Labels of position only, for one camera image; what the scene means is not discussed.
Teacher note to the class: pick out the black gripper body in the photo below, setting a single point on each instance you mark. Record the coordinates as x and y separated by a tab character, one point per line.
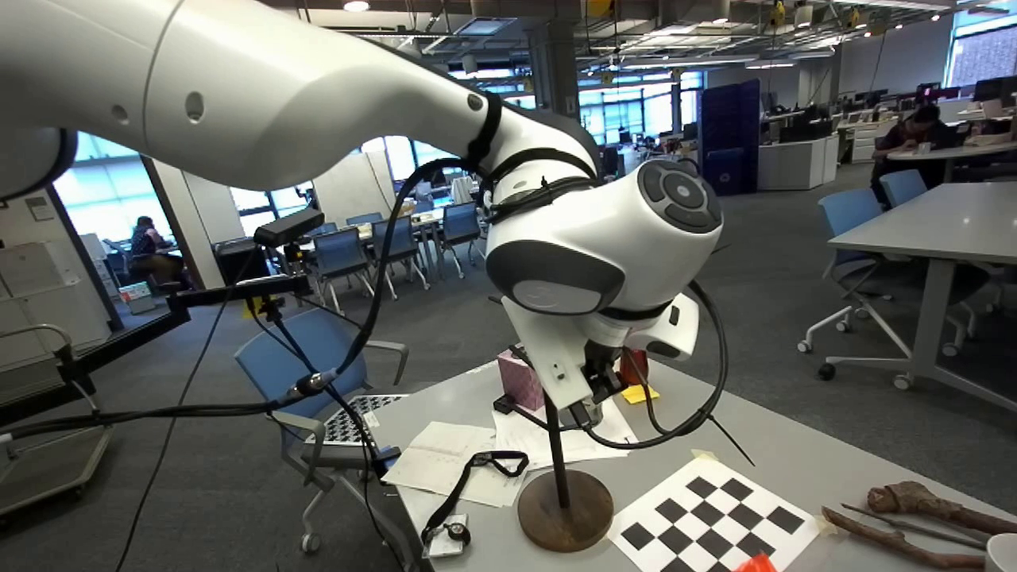
605	377

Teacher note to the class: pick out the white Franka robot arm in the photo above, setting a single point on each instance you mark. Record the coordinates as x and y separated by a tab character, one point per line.
265	96

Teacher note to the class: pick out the black stand with brown base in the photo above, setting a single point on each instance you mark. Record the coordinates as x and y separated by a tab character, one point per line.
564	514

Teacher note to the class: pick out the red water bottle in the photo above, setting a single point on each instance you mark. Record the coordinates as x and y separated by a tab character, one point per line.
634	367

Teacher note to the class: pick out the yellow sticky note pad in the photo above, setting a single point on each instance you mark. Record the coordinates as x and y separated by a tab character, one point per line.
641	396

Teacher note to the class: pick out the black white checkerboard sheet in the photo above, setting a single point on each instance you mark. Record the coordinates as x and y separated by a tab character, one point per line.
711	519

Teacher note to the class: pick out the white paper sheets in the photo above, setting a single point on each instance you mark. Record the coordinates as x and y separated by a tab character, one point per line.
446	462

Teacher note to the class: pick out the blue office chair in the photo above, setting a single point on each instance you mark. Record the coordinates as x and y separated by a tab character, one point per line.
337	258
903	184
463	222
853	225
402	242
275	367

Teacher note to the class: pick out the orange plastic bag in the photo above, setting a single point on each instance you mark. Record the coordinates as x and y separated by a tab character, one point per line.
759	562

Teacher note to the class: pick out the grey keyboard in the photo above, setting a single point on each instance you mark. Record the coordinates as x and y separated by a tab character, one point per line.
353	421

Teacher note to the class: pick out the dark blue cabinet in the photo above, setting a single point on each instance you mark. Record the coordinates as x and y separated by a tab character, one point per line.
737	128

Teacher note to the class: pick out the white low cabinet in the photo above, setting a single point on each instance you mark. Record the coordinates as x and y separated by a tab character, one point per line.
797	162

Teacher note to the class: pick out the long brown wooden stick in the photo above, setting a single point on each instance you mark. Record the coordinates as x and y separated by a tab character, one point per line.
900	540

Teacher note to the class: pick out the thick knobby wooden stick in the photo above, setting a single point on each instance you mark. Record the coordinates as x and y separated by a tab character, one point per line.
922	500

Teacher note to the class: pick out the thin brown stick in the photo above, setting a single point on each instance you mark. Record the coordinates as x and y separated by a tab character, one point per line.
918	524

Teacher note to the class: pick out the large grey table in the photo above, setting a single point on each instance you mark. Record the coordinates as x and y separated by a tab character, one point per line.
955	225

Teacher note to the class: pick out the seated person in dark clothes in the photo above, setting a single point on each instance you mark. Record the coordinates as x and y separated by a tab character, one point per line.
918	130

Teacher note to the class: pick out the plain white cup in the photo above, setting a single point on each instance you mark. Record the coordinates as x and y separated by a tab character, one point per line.
1006	558

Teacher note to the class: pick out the seated person by window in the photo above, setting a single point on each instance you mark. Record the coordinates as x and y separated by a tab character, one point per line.
147	249

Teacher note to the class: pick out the white equipment cart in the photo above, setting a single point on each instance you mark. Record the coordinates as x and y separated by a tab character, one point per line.
43	319

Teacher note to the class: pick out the black camera on boom arm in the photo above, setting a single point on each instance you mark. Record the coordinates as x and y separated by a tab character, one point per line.
286	225

